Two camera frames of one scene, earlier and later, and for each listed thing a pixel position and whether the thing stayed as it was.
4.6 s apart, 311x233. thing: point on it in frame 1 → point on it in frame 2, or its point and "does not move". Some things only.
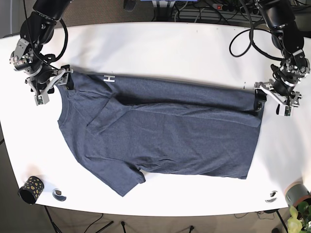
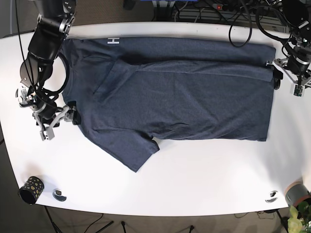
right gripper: x=285 y=103 → x=299 y=83
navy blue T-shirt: x=124 y=127 → x=126 y=91
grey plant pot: x=296 y=193 does not move
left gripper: x=41 y=91 → x=46 y=118
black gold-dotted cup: x=31 y=190 does not move
